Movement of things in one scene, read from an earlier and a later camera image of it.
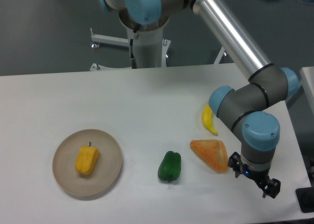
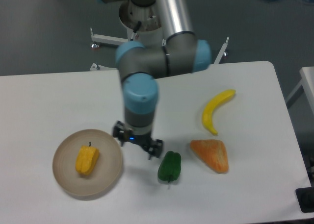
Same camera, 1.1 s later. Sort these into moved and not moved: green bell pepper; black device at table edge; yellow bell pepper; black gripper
Moved: black gripper
Not moved: yellow bell pepper; green bell pepper; black device at table edge
